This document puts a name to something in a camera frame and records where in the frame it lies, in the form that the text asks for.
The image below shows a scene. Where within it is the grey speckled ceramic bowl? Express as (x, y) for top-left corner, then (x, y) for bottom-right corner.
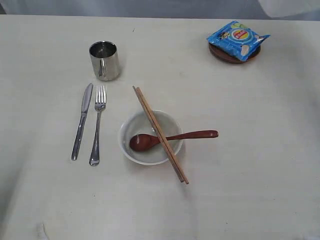
(118, 110), (183, 166)

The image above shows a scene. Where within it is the blue Lays chips bag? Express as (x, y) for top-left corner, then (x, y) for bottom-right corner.
(207, 20), (271, 62)

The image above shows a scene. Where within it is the brown wooden plate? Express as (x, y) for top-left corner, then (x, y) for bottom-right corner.
(208, 43), (261, 64)

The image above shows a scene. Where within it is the brown wooden chopstick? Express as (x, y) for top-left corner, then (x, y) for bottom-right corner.
(132, 85), (184, 183)
(135, 86), (190, 185)

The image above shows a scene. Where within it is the brown wooden spoon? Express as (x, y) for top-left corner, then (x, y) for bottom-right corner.
(129, 130), (219, 152)

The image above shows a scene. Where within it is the silver metal table knife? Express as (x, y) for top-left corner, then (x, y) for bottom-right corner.
(71, 83), (93, 161)

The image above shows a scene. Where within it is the silver metal fork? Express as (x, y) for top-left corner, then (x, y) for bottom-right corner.
(89, 85), (107, 166)

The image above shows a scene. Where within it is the silver foil packet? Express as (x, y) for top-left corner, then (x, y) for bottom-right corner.
(89, 41), (121, 81)

